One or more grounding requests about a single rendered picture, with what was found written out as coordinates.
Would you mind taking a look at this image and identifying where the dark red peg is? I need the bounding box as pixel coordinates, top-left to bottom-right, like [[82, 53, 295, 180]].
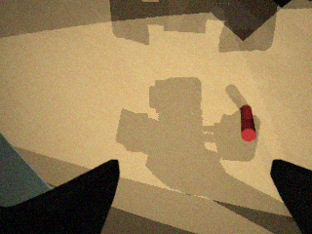
[[241, 104, 256, 141]]

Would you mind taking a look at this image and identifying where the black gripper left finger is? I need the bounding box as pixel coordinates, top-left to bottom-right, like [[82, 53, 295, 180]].
[[0, 159, 120, 234]]

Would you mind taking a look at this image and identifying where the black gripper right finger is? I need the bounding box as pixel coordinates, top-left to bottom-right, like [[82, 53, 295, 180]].
[[270, 160, 312, 234]]

